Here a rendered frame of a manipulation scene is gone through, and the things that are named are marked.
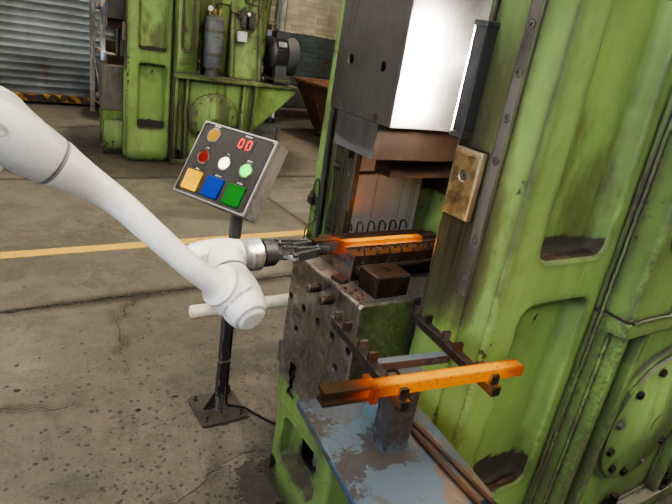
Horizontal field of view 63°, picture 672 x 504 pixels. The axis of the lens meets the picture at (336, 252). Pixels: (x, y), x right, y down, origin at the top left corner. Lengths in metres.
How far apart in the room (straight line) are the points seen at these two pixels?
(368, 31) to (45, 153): 0.84
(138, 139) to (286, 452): 4.68
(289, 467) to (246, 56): 5.04
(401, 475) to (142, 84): 5.43
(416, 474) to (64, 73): 8.47
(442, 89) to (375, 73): 0.18
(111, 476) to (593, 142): 1.88
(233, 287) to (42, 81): 8.09
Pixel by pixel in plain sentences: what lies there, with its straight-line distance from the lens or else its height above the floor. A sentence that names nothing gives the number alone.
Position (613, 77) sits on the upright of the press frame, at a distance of 1.52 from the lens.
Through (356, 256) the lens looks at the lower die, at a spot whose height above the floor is 0.99.
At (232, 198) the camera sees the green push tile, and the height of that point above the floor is 1.00.
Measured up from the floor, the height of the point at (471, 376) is 0.99.
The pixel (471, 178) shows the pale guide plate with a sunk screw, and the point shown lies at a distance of 1.38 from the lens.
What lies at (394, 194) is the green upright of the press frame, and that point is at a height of 1.09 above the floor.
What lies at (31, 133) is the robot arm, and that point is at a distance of 1.14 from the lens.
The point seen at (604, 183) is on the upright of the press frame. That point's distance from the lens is 1.62.
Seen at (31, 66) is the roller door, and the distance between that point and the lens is 9.17.
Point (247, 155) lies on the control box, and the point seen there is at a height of 1.13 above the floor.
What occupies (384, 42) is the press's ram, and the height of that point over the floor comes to 1.56.
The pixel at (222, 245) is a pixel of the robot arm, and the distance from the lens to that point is 1.41.
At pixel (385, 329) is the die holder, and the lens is 1.55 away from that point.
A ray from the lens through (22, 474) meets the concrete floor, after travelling 2.32.
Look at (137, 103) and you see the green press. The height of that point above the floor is 0.60.
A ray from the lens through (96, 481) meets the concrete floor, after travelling 2.25.
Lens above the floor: 1.56
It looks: 21 degrees down
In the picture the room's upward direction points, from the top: 9 degrees clockwise
